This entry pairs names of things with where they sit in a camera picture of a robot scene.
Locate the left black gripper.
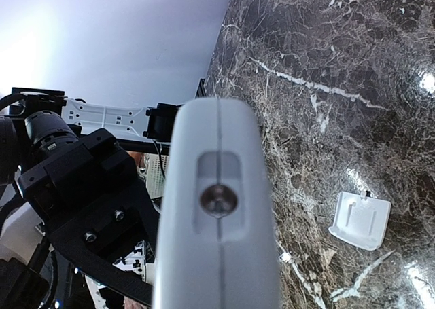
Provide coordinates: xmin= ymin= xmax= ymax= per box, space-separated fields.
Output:
xmin=18 ymin=128 xmax=159 ymax=306

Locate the white remote control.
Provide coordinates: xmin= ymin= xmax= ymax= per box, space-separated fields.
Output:
xmin=152 ymin=98 xmax=280 ymax=308

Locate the white battery cover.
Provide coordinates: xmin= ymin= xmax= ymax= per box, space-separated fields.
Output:
xmin=328 ymin=192 xmax=392 ymax=251

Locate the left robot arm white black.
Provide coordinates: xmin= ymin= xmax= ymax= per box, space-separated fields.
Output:
xmin=1 ymin=88 xmax=160 ymax=308

